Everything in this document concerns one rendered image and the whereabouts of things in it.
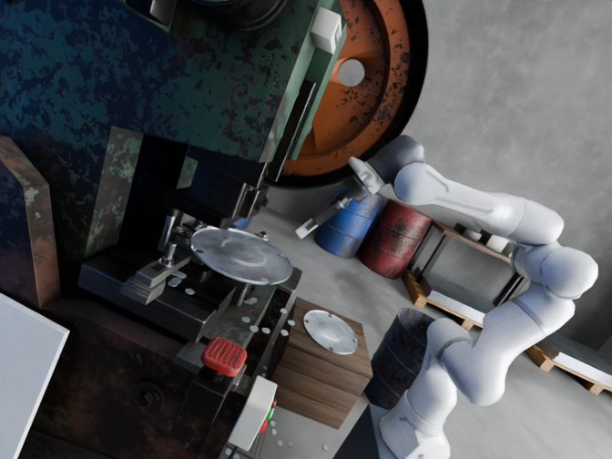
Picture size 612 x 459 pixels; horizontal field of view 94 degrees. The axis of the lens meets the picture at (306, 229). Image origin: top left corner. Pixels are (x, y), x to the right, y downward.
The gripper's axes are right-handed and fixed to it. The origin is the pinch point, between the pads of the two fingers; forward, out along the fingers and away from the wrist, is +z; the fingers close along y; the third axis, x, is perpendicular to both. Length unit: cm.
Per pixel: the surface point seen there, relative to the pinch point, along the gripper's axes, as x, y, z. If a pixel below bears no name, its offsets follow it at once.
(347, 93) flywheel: 25, 27, -36
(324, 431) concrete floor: -81, 18, 61
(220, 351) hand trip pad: -1.3, -43.6, 14.5
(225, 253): 10.3, -15.0, 17.6
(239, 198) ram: 18.4, -16.9, 3.6
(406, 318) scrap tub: -93, 76, 9
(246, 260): 5.3, -14.6, 14.7
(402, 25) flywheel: 28, 23, -60
